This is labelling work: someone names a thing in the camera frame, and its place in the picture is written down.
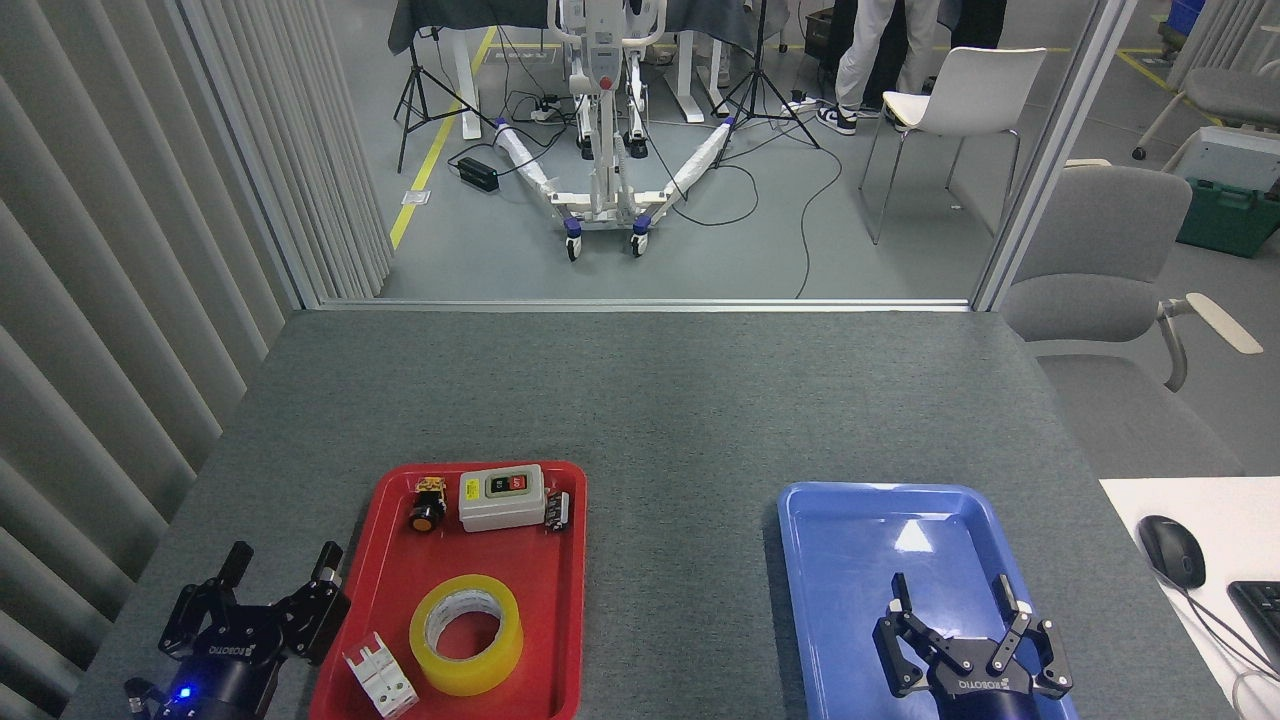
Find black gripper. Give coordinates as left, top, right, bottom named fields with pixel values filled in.
left=873, top=573, right=1074, bottom=720
left=125, top=541, right=351, bottom=720

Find yellow tape roll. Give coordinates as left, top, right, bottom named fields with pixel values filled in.
left=409, top=574, right=524, bottom=698

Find white circuit breaker block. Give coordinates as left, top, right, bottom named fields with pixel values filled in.
left=343, top=632, right=419, bottom=719

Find blue plastic tray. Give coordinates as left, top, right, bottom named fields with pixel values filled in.
left=778, top=482, right=1079, bottom=720

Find black orange push button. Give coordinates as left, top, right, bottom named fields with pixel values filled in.
left=408, top=477, right=448, bottom=534

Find black computer mouse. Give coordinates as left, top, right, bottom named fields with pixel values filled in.
left=1138, top=515, right=1207, bottom=590

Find red plastic tray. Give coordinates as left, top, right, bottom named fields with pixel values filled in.
left=310, top=461, right=588, bottom=720

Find black keyboard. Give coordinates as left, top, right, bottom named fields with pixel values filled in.
left=1227, top=581, right=1280, bottom=671

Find grey vertical blinds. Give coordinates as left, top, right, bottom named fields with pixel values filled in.
left=0, top=0, right=396, bottom=720

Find grey office chair with armrest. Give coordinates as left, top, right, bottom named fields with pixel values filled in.
left=1000, top=160, right=1266, bottom=479

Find green plastic bin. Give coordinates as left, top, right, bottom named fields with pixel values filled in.
left=1176, top=178, right=1280, bottom=259

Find white stand on wheels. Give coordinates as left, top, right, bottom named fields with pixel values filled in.
left=493, top=0, right=736, bottom=261

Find white box on bin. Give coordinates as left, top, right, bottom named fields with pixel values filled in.
left=1165, top=126, right=1280, bottom=193

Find white chair with metal legs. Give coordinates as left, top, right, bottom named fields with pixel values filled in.
left=860, top=46, right=1048, bottom=246

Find black tripod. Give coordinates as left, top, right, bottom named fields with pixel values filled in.
left=393, top=0, right=498, bottom=174
left=712, top=0, right=821, bottom=151

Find person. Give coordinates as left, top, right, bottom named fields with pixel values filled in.
left=815, top=0, right=1008, bottom=136

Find grey chair on casters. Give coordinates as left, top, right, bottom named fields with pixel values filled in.
left=1132, top=62, right=1280, bottom=161

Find grey two-button switch box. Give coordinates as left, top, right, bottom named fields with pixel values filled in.
left=459, top=464, right=547, bottom=533

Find silver post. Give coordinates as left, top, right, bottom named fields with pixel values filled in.
left=972, top=0, right=1141, bottom=311

